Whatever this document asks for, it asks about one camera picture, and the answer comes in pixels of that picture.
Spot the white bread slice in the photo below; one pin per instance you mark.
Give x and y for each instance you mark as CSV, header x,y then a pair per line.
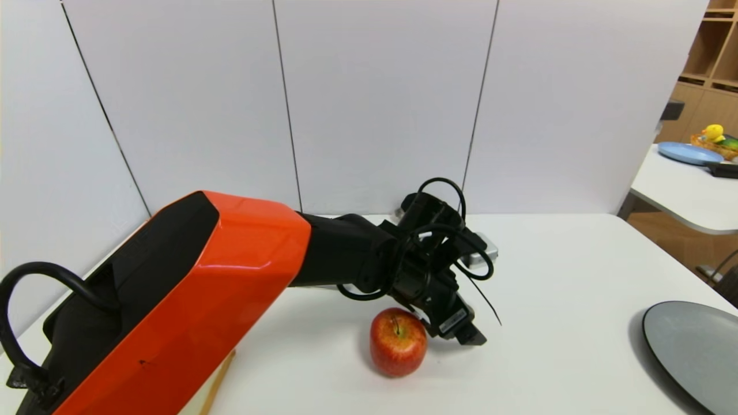
x,y
216,383

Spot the black chair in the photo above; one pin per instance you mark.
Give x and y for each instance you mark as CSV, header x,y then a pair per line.
x,y
727,283

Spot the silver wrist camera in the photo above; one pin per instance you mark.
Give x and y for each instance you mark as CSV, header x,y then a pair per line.
x,y
483,252

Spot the wooden shelf cabinet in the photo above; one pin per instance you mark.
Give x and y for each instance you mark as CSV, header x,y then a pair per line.
x,y
706,69

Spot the red apple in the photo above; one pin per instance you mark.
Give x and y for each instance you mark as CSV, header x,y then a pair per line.
x,y
396,346

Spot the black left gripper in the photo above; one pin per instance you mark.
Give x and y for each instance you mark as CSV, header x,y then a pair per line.
x,y
453,321

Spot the black box on partition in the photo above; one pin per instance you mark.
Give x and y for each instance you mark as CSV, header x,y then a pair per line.
x,y
672,109

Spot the wicker basket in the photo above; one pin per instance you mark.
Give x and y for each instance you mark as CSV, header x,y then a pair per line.
x,y
720,148

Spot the black flat object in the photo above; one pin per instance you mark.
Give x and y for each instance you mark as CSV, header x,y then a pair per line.
x,y
725,169

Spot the white side table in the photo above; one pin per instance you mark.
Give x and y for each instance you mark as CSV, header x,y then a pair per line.
x,y
680,193

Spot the light blue plate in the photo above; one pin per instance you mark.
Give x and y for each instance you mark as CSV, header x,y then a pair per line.
x,y
689,153

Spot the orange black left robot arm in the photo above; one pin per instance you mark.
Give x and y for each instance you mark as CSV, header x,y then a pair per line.
x,y
190,300

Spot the dark grey round plate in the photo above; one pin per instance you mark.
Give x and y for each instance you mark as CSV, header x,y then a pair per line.
x,y
697,351

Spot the yellow duck toy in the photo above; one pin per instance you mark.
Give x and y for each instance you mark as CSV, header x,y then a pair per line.
x,y
714,132

